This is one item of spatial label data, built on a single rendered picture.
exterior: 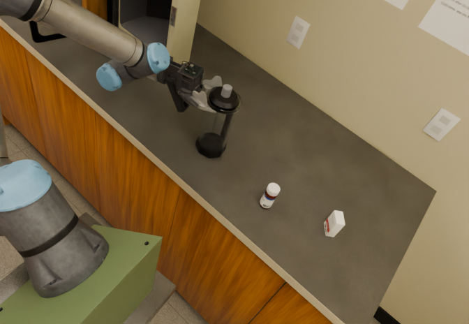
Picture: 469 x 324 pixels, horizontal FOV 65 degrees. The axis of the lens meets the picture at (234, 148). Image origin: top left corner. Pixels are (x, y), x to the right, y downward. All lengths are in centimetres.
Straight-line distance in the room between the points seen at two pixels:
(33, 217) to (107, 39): 44
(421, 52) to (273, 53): 60
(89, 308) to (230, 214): 56
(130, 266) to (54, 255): 14
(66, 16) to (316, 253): 89
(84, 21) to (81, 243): 47
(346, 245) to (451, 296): 86
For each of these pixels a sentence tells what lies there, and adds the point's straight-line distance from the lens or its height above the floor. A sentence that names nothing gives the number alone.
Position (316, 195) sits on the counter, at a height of 94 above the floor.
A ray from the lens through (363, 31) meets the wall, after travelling 144.
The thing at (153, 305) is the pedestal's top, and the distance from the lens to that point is 98.
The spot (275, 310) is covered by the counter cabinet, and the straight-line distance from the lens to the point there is 136.
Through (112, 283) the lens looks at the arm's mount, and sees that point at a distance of 71.
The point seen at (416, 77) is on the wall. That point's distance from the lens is 144.
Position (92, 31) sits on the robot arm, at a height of 137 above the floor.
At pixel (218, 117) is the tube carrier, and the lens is 110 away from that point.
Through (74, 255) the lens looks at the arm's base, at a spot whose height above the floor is 119.
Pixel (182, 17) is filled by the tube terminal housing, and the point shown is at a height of 120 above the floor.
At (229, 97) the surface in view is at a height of 118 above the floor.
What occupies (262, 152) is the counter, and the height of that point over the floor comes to 94.
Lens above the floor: 188
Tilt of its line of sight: 47 degrees down
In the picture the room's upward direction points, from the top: 20 degrees clockwise
